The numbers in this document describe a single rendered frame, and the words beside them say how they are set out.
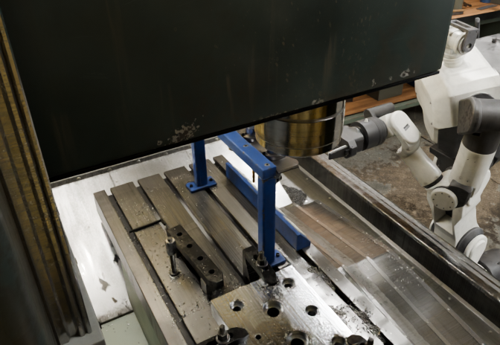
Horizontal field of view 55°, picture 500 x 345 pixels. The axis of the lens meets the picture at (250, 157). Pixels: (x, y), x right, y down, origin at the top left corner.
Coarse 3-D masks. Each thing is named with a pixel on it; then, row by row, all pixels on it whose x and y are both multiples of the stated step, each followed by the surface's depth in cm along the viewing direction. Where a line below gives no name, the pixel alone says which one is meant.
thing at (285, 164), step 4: (280, 160) 123; (284, 160) 123; (288, 160) 123; (292, 160) 123; (296, 160) 124; (276, 164) 121; (280, 164) 121; (284, 164) 121; (288, 164) 121; (292, 164) 121; (296, 164) 121; (276, 168) 120; (280, 168) 120; (284, 168) 120; (288, 168) 120; (292, 168) 120; (276, 172) 120; (280, 172) 119
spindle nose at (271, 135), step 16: (304, 112) 77; (320, 112) 77; (336, 112) 79; (256, 128) 84; (272, 128) 80; (288, 128) 79; (304, 128) 78; (320, 128) 79; (336, 128) 81; (272, 144) 82; (288, 144) 80; (304, 144) 80; (320, 144) 80; (336, 144) 84
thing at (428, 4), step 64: (0, 0) 44; (64, 0) 47; (128, 0) 50; (192, 0) 53; (256, 0) 57; (320, 0) 62; (384, 0) 67; (448, 0) 73; (64, 64) 49; (128, 64) 53; (192, 64) 57; (256, 64) 61; (320, 64) 66; (384, 64) 73; (64, 128) 52; (128, 128) 56; (192, 128) 61
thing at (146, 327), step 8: (128, 280) 146; (128, 288) 152; (128, 296) 158; (136, 296) 140; (136, 304) 145; (136, 312) 150; (144, 312) 134; (144, 320) 139; (144, 328) 143; (152, 328) 130; (152, 336) 134; (152, 344) 139; (160, 344) 125
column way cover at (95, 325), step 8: (64, 232) 70; (72, 256) 66; (80, 280) 62; (80, 288) 61; (88, 296) 60; (88, 304) 59; (88, 312) 58; (96, 320) 56; (96, 328) 56; (72, 336) 55; (88, 336) 55; (96, 336) 55; (64, 344) 54; (72, 344) 54; (80, 344) 54; (88, 344) 54; (96, 344) 54; (104, 344) 55
